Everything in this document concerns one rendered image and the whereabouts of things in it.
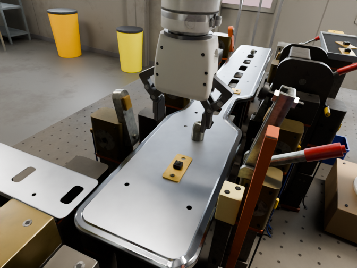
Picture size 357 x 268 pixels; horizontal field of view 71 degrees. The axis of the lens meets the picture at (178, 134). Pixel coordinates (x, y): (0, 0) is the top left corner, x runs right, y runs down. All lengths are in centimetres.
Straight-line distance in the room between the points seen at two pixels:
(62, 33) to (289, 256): 428
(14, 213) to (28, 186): 13
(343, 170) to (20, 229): 93
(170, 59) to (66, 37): 421
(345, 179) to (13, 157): 95
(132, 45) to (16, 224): 347
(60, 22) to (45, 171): 404
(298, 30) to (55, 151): 296
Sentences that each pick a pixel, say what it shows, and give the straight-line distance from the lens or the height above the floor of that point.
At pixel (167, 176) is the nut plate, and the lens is 51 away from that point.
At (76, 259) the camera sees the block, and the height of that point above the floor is 108.
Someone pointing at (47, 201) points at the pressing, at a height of 100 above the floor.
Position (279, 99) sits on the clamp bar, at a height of 121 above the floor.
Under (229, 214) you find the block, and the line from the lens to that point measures 43.
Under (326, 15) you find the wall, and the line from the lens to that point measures 341.
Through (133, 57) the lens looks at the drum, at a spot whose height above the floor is 23.
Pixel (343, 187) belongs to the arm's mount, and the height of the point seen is 81.
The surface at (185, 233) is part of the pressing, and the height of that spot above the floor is 100.
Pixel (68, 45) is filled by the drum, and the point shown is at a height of 21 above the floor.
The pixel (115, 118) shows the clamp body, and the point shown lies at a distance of 62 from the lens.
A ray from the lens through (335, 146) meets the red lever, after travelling 44.
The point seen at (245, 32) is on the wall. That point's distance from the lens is 353.
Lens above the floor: 136
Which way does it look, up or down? 34 degrees down
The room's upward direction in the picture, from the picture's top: 4 degrees clockwise
